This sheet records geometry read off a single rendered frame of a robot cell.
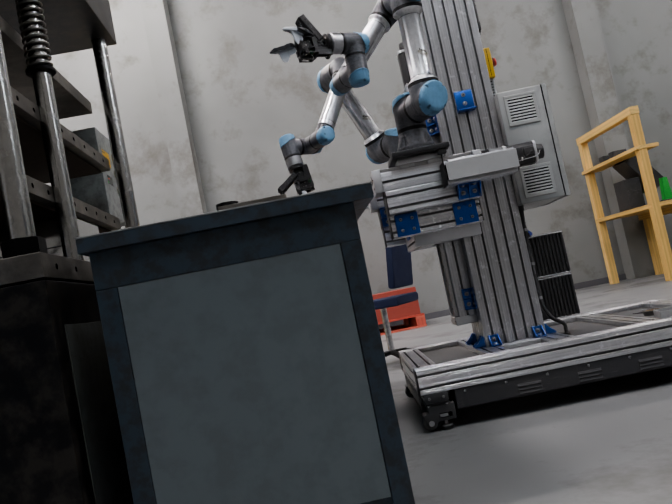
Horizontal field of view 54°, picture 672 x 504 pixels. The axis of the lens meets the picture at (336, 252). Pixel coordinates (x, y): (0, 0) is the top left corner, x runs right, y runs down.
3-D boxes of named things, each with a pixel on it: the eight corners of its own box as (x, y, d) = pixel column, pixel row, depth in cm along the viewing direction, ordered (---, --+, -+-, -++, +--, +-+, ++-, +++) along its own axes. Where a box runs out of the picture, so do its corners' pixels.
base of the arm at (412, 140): (433, 153, 269) (428, 129, 270) (438, 145, 254) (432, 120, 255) (396, 160, 269) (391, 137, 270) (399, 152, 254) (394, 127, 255)
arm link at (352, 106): (391, 162, 316) (324, 65, 305) (373, 170, 328) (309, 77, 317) (406, 149, 321) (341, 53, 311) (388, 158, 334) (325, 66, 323)
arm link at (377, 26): (376, -3, 270) (320, 86, 254) (388, -17, 261) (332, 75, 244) (397, 15, 274) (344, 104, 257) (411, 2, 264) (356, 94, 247)
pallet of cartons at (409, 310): (419, 322, 858) (411, 286, 861) (428, 326, 759) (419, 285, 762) (313, 344, 859) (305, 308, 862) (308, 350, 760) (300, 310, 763)
